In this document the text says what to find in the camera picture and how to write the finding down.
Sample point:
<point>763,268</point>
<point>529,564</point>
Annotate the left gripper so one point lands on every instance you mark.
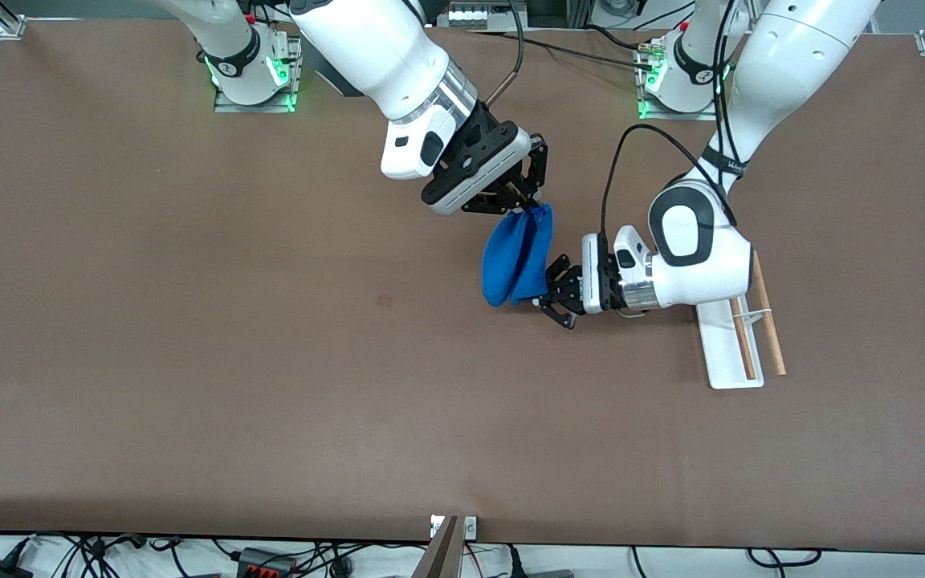
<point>601,283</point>

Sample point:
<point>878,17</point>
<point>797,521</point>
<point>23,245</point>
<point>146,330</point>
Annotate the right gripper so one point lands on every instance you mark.
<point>491,136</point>

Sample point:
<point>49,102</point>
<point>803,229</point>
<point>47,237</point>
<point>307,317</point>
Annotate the blue microfibre towel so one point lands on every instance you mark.
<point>511,257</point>

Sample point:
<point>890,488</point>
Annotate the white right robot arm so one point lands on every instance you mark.
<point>366,48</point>

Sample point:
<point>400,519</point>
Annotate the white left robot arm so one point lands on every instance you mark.
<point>792,48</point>

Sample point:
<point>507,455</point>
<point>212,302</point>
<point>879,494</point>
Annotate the white rack with wooden bars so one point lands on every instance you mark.
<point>723,353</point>

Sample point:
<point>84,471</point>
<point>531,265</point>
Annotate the white connector box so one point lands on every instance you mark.
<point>474,14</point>

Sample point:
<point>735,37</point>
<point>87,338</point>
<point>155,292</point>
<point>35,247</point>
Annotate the black orange power strip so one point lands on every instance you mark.
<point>266,562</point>

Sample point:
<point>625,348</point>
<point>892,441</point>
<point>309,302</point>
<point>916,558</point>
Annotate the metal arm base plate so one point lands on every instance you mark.
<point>258,107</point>
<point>683,116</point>

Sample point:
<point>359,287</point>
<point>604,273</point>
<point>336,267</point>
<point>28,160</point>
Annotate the small metal bracket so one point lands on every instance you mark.
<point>470,527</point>

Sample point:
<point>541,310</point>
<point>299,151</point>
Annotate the brown camera post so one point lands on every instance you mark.
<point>440,558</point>

